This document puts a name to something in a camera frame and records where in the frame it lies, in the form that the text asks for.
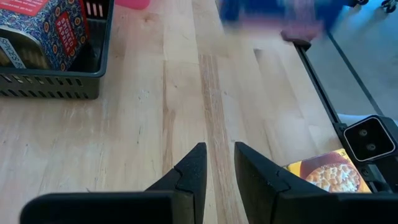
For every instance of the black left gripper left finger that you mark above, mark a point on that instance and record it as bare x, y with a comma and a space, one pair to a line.
174, 199

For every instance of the black chair caster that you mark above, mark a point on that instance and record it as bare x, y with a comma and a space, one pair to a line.
360, 2
390, 5

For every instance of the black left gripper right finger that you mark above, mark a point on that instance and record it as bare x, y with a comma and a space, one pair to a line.
280, 199

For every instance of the black plastic basket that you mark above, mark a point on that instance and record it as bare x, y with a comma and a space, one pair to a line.
46, 84

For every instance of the blue cereal box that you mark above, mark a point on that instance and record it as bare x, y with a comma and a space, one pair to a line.
273, 12

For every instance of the black metal table frame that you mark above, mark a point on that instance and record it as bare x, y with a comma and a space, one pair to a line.
317, 81

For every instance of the pink plastic tray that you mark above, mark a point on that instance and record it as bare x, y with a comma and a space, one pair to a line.
132, 3

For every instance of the yellow cereal box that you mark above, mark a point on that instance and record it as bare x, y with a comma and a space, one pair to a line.
329, 174

